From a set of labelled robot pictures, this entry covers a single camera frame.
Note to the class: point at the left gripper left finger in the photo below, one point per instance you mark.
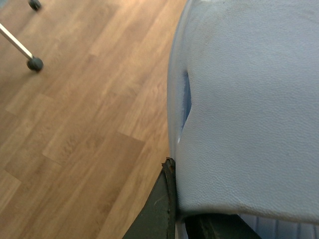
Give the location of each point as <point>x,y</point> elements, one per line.
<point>157,218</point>

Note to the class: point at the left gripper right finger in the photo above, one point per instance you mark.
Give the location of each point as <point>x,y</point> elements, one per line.
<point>218,226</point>

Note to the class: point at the light blue slide sandal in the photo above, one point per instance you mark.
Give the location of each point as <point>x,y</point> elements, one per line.
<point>243,114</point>

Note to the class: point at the white cart leg with caster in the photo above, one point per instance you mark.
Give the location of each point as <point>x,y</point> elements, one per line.
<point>33,63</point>

